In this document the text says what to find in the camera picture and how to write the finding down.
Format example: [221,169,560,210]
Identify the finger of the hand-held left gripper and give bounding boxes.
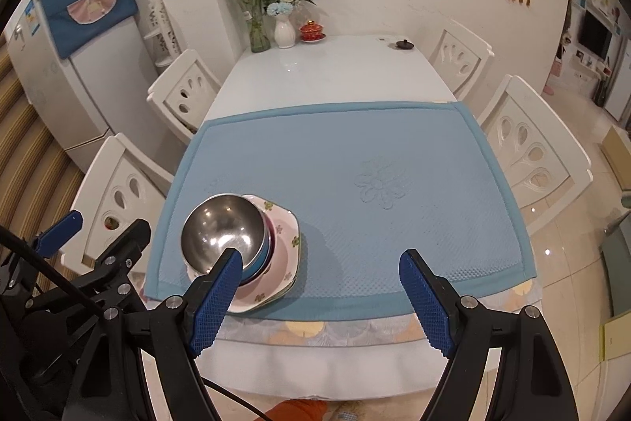
[30,219,151,318]
[0,210,84,303]

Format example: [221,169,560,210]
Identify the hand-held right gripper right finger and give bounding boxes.
[398,248,580,421]

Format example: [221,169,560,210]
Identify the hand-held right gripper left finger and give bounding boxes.
[62,247,245,421]

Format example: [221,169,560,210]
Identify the blue steel bowl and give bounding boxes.
[239,224,275,286]

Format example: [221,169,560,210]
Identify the green flower square plate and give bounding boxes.
[186,194,302,316]
[224,204,301,314]

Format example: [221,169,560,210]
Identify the magenta steel bowl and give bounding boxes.
[181,193,270,277]

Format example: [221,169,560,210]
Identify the brown striped curtain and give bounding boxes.
[0,29,106,264]

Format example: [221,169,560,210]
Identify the white dining chair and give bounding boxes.
[146,49,222,146]
[59,132,174,276]
[476,74,593,237]
[428,17,495,102]

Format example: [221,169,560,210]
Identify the light blue quilted mat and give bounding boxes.
[143,100,538,322]

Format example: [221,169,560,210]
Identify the floral lace tablecloth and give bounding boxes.
[197,280,543,402]

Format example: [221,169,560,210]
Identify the white refrigerator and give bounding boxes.
[5,0,171,165]

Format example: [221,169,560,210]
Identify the person's orange clothing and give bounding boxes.
[265,398,329,421]

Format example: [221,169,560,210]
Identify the grey green armchair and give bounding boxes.
[600,211,631,318]

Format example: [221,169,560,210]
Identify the blue refrigerator cover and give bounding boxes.
[37,0,140,59]

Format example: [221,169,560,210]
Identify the white corner shelf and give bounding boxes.
[143,1,182,67]

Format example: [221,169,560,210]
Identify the beige cardboard box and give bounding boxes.
[598,125,631,191]

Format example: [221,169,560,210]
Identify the glass vase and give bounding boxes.
[246,2,271,53]

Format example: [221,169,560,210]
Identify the white ceramic vase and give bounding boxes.
[273,15,297,49]

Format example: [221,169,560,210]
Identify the red lidded teacup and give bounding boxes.
[298,20,327,43]

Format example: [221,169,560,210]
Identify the black cable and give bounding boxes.
[0,226,269,421]

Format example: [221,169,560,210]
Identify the black wall television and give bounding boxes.
[578,11,614,58]

